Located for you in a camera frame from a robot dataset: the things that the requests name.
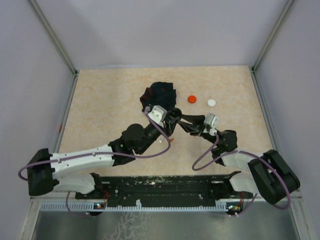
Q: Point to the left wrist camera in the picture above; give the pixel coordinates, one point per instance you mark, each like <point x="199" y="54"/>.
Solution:
<point x="157" y="115"/>

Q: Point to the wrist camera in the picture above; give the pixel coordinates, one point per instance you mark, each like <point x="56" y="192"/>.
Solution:
<point x="157" y="115"/>
<point x="210" y="124"/>

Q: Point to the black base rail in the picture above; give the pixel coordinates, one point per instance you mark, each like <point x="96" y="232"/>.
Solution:
<point x="165" y="191"/>

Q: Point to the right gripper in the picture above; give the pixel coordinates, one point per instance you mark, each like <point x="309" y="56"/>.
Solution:
<point x="194" y="130"/>

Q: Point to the dark navy folded cloth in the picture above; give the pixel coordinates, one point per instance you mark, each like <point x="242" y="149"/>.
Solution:
<point x="159" y="94"/>

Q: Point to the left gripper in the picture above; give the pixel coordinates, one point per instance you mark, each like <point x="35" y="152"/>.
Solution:
<point x="170" y="124"/>

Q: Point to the white cable duct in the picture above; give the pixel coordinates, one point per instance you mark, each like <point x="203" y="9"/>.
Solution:
<point x="87" y="206"/>

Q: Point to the orange earbud case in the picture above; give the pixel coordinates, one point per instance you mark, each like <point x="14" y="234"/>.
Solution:
<point x="192" y="99"/>

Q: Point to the white earbud case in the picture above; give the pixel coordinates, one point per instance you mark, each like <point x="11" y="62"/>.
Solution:
<point x="211" y="103"/>

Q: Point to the black earbud case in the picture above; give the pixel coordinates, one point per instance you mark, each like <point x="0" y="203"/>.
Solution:
<point x="176" y="113"/>

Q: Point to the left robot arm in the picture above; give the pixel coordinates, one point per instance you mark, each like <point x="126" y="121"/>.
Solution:
<point x="48" y="172"/>

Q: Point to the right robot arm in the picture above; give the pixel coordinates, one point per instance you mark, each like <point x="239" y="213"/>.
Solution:
<point x="266" y="174"/>

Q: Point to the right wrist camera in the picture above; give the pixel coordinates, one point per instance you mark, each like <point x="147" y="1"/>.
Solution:
<point x="210" y="124"/>

